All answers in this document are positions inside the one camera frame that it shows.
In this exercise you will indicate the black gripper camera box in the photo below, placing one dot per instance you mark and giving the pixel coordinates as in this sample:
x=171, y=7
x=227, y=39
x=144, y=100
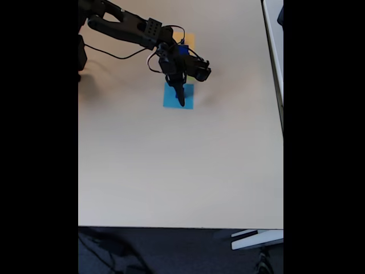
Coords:
x=199, y=68

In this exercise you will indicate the dark object on desk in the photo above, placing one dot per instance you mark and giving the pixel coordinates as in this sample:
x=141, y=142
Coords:
x=281, y=15

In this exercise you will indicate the light blue paper square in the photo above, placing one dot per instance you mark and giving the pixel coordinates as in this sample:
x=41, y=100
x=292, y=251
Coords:
x=169, y=100

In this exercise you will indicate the medium blue cube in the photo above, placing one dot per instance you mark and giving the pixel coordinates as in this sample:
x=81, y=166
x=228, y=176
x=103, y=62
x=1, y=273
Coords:
x=184, y=50

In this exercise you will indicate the white neighbouring desk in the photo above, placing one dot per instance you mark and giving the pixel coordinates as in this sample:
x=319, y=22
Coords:
x=275, y=42

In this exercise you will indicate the orange paper square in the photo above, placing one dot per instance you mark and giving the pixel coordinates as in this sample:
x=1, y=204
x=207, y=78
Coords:
x=189, y=40

